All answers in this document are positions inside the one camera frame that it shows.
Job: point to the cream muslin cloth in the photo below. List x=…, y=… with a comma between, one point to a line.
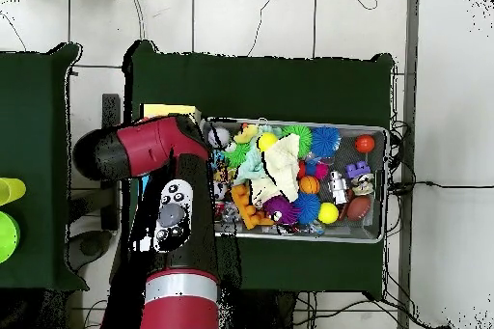
x=285, y=167

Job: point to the green spiky ball white nub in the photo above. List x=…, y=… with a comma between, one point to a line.
x=305, y=136

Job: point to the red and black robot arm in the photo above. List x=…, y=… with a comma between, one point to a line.
x=154, y=143

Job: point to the wooden box with three holes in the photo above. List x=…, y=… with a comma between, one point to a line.
x=173, y=109

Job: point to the shallow mesh bin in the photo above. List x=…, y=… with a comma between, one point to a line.
x=374, y=228

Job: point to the mint green cloth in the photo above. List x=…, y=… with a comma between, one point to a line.
x=251, y=167

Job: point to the green spiky ball with eyes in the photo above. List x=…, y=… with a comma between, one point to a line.
x=237, y=153

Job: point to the blue globe ball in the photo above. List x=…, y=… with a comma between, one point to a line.
x=218, y=159

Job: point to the purple spiky toy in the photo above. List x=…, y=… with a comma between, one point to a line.
x=281, y=209

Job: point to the blue spiky ball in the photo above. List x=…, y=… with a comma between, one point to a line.
x=326, y=142
x=307, y=207

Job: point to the dark green table cloth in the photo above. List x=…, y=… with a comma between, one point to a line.
x=270, y=86

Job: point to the black upright panel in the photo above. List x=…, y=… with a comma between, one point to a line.
x=111, y=109

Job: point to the dark green side-table cloth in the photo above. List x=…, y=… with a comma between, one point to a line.
x=31, y=113

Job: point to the yellow-green plastic cup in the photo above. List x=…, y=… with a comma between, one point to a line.
x=11, y=190

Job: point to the bright green plastic cup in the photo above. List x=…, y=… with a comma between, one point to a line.
x=7, y=236

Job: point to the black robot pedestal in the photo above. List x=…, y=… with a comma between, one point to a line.
x=262, y=313

